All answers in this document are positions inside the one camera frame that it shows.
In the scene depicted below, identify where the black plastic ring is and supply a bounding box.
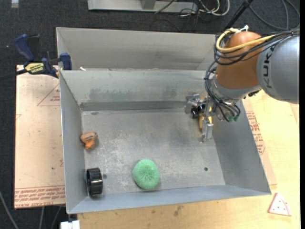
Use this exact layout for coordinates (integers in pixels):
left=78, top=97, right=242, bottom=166
left=86, top=167, right=104, bottom=197

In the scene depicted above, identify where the green round scouring pad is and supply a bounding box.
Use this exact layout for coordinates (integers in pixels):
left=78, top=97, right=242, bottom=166
left=132, top=158, right=161, bottom=190

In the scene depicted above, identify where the grey metal bin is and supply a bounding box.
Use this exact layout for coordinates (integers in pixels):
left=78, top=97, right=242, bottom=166
left=56, top=27, right=272, bottom=215

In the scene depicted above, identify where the orange toy figure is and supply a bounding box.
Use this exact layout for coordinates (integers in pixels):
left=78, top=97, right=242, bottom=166
left=80, top=131, right=100, bottom=150

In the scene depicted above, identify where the brown cardboard board, red print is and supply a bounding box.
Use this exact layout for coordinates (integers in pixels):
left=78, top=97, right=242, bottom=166
left=14, top=64, right=277, bottom=210

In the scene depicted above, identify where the pink triangular sanding sheet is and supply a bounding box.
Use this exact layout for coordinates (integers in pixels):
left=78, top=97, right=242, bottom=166
left=267, top=192, right=293, bottom=217

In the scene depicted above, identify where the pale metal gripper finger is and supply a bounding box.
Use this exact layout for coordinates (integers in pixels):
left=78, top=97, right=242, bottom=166
left=184, top=94, right=202, bottom=115
left=198, top=122, right=214, bottom=143

